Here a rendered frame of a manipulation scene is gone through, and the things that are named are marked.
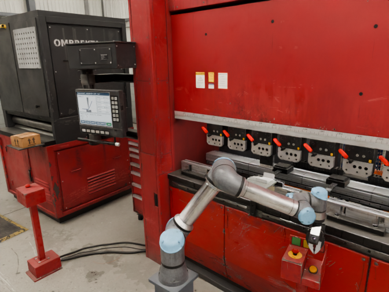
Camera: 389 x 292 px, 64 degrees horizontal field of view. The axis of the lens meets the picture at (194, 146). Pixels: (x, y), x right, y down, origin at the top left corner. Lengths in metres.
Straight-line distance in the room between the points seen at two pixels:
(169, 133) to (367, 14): 1.60
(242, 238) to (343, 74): 1.29
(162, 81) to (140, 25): 0.44
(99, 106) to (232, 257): 1.54
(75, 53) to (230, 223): 1.76
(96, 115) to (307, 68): 1.57
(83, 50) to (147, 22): 0.54
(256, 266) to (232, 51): 1.50
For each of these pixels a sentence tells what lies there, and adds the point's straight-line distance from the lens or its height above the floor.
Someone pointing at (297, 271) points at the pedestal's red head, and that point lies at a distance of 1.84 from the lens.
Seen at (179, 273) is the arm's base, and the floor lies 0.83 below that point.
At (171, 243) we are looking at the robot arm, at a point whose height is 0.99.
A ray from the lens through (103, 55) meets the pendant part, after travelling 2.48.
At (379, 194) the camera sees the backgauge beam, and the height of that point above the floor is 0.98.
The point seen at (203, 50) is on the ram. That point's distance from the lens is 2.37.
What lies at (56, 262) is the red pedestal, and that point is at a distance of 3.24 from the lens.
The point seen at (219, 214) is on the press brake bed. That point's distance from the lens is 2.43.
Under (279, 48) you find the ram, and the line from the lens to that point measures 2.04.
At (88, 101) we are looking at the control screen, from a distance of 2.61.
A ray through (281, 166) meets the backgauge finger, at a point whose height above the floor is 1.03.
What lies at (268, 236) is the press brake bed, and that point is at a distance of 2.24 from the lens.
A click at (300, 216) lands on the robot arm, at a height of 1.14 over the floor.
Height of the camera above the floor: 1.81
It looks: 16 degrees down
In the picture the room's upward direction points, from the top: 1 degrees counter-clockwise
